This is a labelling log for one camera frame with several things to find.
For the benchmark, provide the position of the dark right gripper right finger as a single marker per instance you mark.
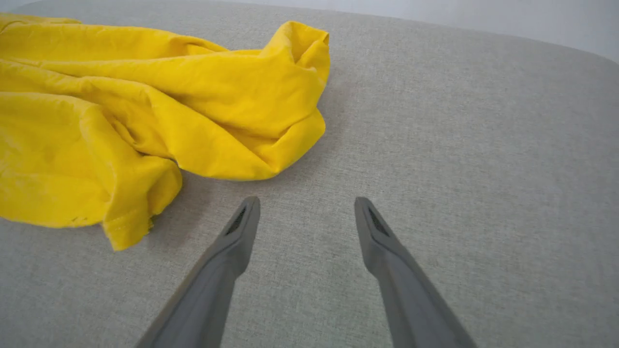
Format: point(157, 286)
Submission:
point(411, 299)

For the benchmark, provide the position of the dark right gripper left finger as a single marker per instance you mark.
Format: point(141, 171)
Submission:
point(208, 299)

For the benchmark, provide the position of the yellow t-shirt with white patch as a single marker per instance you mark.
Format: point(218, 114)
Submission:
point(145, 96)

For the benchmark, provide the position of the grey fabric sofa cushion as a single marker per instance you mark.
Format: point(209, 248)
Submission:
point(483, 169)

